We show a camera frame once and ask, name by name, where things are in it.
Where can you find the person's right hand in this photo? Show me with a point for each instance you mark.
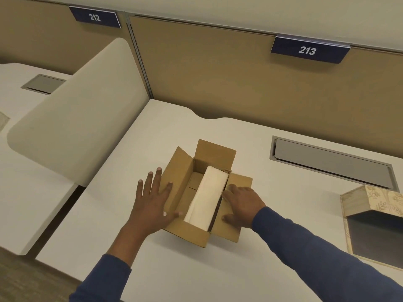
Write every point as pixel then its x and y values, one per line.
pixel 245 207

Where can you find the person's left hand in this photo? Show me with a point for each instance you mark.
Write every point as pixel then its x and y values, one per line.
pixel 151 210

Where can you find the person's right thumb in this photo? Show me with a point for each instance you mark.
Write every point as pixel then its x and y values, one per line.
pixel 229 217

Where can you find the person's left little finger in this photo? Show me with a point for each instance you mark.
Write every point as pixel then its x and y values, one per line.
pixel 140 189

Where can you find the person's left middle finger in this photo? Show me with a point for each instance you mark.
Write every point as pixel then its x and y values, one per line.
pixel 158 179

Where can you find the person's left thumb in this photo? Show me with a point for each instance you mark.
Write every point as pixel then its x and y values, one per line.
pixel 174 215

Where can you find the brown cardboard box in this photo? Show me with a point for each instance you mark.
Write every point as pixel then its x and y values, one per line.
pixel 185 188

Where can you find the person's left forearm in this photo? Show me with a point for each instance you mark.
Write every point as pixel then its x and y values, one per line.
pixel 110 264

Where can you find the person's right forearm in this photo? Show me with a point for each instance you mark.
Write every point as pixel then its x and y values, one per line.
pixel 318 257

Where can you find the white tissue paper stack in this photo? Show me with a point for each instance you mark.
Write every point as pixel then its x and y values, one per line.
pixel 204 201

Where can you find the cream rounded desk divider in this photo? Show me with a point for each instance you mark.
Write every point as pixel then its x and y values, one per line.
pixel 78 122

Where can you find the wide tan partition panel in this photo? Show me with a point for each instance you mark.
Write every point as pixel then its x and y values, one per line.
pixel 252 88

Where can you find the beige floral tissue box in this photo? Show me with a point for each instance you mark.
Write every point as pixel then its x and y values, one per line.
pixel 374 223

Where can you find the small blue number sign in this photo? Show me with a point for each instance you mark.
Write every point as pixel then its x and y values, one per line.
pixel 94 17

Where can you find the narrow tan partition panel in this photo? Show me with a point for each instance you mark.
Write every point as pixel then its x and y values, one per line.
pixel 37 34

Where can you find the large blue number sign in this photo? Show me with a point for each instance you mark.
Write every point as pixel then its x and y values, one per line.
pixel 310 50

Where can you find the grey metal partition post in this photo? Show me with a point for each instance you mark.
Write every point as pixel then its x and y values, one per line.
pixel 138 59

